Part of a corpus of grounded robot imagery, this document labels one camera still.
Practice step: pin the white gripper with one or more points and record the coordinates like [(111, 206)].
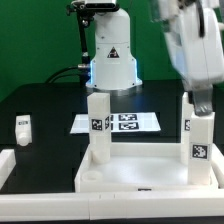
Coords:
[(199, 60)]

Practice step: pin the white desk tabletop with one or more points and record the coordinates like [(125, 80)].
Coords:
[(143, 166)]

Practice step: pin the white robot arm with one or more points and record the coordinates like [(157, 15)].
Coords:
[(113, 66)]

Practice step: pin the white marker base sheet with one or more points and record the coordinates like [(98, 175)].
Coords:
[(121, 123)]

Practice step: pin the white U-shaped fence frame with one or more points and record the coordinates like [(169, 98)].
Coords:
[(112, 205)]

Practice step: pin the black camera stand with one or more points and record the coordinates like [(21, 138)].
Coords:
[(84, 18)]

